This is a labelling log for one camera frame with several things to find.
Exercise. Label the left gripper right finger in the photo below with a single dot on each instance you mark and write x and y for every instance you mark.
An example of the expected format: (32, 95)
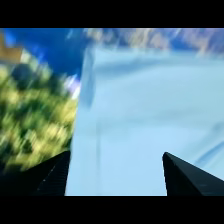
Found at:
(190, 180)

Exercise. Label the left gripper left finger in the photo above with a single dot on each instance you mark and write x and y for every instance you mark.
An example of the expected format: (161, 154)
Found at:
(43, 176)

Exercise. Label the light blue shirt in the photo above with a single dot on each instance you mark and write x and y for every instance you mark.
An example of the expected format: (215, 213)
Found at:
(146, 126)

